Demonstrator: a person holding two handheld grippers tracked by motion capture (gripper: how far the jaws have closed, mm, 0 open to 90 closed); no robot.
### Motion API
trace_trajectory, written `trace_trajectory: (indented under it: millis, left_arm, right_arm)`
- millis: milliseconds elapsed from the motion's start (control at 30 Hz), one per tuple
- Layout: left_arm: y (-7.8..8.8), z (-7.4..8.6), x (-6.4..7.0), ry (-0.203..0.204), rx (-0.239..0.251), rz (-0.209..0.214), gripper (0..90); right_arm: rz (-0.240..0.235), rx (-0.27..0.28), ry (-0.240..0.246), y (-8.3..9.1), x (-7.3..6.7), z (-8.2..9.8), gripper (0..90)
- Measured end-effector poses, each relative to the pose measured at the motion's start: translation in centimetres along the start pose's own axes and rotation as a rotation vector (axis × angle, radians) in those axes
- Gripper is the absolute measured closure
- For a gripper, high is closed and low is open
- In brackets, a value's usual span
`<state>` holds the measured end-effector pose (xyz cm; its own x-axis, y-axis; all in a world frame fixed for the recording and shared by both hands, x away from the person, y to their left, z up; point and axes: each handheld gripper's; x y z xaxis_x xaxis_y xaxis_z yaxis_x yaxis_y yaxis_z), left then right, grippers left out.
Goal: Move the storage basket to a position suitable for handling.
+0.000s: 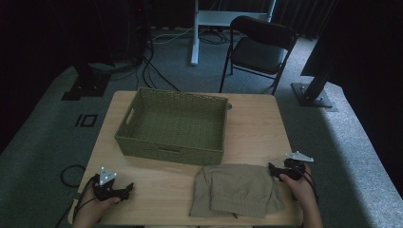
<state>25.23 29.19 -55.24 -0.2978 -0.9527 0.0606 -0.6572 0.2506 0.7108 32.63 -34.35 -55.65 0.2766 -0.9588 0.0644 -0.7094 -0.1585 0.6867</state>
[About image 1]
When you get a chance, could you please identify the black floor cables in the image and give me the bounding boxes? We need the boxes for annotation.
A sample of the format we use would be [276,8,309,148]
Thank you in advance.
[134,47,182,93]

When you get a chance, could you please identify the black metal stand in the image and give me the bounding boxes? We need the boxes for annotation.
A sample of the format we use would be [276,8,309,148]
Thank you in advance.
[61,0,112,102]
[290,0,339,113]

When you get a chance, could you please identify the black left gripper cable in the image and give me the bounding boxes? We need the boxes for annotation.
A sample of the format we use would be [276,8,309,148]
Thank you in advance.
[71,175,100,224]

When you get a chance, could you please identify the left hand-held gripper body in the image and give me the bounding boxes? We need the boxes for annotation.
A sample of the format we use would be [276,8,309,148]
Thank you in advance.
[91,166,126,202]

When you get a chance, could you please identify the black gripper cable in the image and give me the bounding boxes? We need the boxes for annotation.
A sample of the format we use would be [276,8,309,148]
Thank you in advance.
[71,175,100,224]
[298,163,319,204]

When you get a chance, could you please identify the dark equipment tower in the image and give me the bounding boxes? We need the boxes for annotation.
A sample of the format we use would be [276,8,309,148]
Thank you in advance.
[118,0,151,63]

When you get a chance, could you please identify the white desk frame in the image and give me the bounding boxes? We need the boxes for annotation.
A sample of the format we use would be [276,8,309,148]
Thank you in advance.
[190,0,278,67]

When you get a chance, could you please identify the dark curtain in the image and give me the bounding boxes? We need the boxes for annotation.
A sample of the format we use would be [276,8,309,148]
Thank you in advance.
[271,0,337,40]

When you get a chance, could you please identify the green woven basket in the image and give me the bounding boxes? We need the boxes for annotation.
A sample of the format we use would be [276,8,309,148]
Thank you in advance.
[113,87,229,167]

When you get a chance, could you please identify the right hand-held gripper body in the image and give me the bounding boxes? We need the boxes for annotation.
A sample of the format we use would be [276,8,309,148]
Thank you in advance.
[278,150,315,182]

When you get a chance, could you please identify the person's right hand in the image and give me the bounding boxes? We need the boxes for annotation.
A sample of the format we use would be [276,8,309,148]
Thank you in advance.
[278,163,316,207]

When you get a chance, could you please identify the khaki pants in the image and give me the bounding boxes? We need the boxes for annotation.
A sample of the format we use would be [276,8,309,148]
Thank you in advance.
[188,163,286,219]

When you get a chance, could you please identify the black folding chair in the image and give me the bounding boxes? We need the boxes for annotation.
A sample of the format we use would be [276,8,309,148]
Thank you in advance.
[219,15,299,96]

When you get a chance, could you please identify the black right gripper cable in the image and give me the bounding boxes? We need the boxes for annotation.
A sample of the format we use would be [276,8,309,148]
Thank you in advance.
[298,163,319,204]

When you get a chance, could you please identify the black cable loop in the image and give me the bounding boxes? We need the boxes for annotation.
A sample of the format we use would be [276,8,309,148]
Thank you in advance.
[59,163,86,189]

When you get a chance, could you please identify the white floor cable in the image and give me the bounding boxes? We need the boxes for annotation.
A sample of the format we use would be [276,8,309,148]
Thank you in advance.
[151,27,195,46]

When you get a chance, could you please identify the person's left hand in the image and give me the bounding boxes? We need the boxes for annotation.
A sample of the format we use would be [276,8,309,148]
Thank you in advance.
[81,185,122,220]

